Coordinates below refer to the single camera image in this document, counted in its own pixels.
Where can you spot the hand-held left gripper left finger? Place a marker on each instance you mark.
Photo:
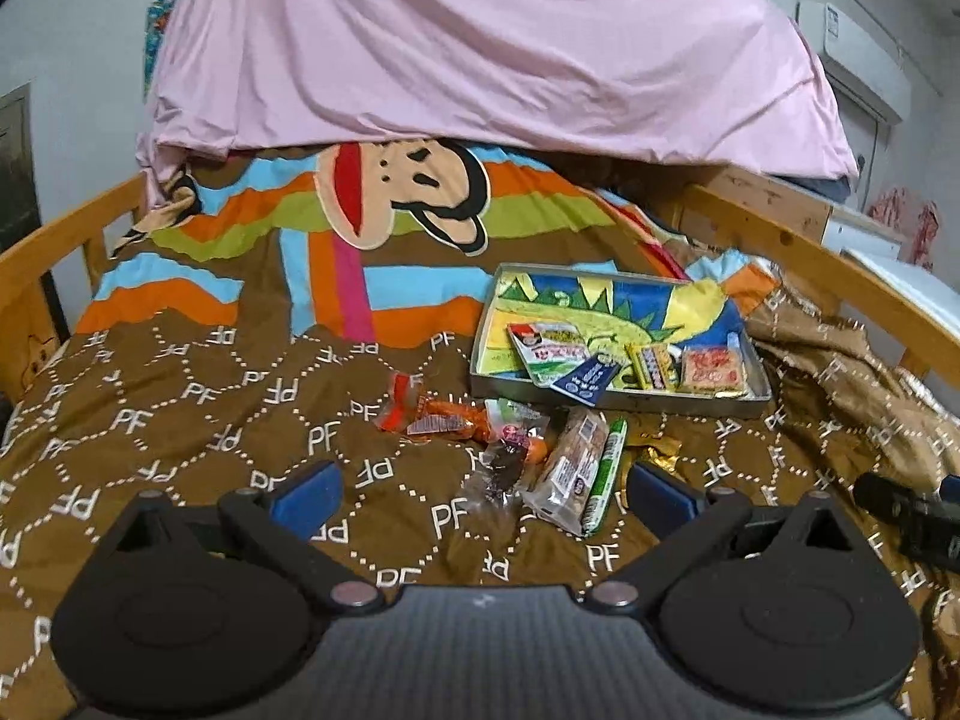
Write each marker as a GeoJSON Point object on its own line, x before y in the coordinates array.
{"type": "Point", "coordinates": [307, 495]}

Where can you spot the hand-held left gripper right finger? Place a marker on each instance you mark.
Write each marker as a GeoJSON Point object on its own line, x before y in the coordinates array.
{"type": "Point", "coordinates": [660, 493]}

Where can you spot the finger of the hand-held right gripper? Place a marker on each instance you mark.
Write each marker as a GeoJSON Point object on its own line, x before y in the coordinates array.
{"type": "Point", "coordinates": [922, 521]}
{"type": "Point", "coordinates": [952, 485]}

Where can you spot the green sausage stick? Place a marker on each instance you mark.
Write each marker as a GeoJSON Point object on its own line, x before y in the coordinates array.
{"type": "Point", "coordinates": [606, 472]}

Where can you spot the clear brown bread packet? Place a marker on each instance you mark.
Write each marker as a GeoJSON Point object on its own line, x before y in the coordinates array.
{"type": "Point", "coordinates": [570, 465]}

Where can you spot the yellow green snack packet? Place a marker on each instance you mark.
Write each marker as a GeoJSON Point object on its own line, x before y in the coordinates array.
{"type": "Point", "coordinates": [652, 367]}

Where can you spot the small red snack packet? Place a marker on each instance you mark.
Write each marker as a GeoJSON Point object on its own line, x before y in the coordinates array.
{"type": "Point", "coordinates": [394, 401]}

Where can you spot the blue snack packet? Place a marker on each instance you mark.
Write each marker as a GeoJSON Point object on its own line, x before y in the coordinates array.
{"type": "Point", "coordinates": [589, 379]}

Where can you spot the clear rice cracker packet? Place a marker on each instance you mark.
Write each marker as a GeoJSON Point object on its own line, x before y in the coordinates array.
{"type": "Point", "coordinates": [712, 369]}

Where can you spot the orange chicken pouch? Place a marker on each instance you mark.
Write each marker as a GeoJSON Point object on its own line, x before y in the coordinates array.
{"type": "Point", "coordinates": [450, 420]}

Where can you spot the clear dark snack packet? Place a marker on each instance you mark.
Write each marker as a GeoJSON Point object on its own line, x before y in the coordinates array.
{"type": "Point", "coordinates": [499, 472]}

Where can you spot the white vegetable picture pouch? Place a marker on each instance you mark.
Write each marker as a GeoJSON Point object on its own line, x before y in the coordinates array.
{"type": "Point", "coordinates": [551, 352]}

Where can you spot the metal tray with dinosaur print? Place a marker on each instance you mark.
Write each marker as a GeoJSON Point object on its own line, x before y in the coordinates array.
{"type": "Point", "coordinates": [570, 300]}

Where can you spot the gold foil wrappers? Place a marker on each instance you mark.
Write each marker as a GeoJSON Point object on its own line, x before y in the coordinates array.
{"type": "Point", "coordinates": [652, 448]}

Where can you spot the brown cartoon printed blanket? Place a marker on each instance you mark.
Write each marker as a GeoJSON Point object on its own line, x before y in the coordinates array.
{"type": "Point", "coordinates": [225, 390]}

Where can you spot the white bedding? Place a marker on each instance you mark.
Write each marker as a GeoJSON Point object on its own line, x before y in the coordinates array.
{"type": "Point", "coordinates": [907, 285]}

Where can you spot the white door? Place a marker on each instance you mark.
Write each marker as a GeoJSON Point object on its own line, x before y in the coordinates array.
{"type": "Point", "coordinates": [870, 142]}

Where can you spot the white air conditioner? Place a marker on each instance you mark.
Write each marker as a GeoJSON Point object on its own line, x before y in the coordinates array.
{"type": "Point", "coordinates": [855, 45]}

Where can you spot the pink bed sheet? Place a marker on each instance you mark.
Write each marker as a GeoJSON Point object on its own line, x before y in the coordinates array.
{"type": "Point", "coordinates": [487, 45]}

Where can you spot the teal patterned cloth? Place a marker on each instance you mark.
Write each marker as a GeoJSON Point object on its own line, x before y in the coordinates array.
{"type": "Point", "coordinates": [157, 30]}

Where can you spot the red wall decoration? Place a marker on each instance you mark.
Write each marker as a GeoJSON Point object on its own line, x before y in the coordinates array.
{"type": "Point", "coordinates": [907, 221]}

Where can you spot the wooden bed frame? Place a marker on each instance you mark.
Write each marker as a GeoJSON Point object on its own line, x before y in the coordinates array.
{"type": "Point", "coordinates": [787, 244]}

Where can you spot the dark wall panel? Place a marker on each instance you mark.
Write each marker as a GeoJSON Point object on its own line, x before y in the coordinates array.
{"type": "Point", "coordinates": [22, 187]}

